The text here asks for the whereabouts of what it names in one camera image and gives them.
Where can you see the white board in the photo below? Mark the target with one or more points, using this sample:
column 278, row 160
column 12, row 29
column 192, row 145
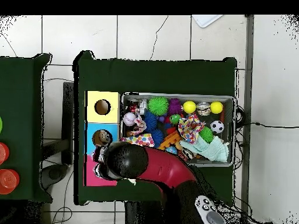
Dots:
column 205, row 19

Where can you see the smooth yellow ball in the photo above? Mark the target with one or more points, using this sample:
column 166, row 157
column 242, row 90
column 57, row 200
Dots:
column 216, row 107

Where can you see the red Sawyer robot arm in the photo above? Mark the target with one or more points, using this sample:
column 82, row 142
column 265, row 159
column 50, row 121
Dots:
column 168, row 168

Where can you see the dark grey stand base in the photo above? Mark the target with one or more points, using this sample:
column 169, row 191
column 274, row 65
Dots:
column 55, row 173

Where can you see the green covered side table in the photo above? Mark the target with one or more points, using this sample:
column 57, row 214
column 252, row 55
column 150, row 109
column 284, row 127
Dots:
column 21, row 105

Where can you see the polka dot cloth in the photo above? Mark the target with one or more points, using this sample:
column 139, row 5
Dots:
column 140, row 140
column 190, row 128

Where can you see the wooden box with three holes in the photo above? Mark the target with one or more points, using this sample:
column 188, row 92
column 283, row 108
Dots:
column 112, row 107

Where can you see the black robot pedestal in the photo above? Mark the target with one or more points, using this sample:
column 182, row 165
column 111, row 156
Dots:
column 140, row 214

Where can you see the purple spiky toy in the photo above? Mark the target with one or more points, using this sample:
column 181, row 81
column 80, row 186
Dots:
column 175, row 106

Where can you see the green spiky ball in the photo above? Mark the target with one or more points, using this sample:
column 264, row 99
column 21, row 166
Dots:
column 158, row 105
column 206, row 134

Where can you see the mint green cloth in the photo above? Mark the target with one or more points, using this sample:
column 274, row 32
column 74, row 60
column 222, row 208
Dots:
column 210, row 149

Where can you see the silver toy robot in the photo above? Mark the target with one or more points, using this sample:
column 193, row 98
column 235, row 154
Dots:
column 143, row 106

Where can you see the black and white soccer ball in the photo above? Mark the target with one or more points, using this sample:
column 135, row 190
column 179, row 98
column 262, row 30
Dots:
column 217, row 126

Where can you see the yellow tennis ball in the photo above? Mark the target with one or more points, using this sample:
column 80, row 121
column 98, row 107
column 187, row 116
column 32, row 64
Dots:
column 189, row 106

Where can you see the orange plastic cup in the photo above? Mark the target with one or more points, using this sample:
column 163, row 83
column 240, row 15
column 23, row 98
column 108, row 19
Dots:
column 3, row 152
column 8, row 181

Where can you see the dark green table cloth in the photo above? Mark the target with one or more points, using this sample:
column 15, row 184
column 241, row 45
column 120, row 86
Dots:
column 154, row 77

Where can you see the blue spiky ball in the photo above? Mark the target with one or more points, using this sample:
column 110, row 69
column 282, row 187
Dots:
column 151, row 121

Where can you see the silver mesh bin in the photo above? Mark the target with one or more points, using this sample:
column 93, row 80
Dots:
column 230, row 112

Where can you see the white baseball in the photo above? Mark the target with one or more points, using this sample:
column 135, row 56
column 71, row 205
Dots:
column 129, row 119

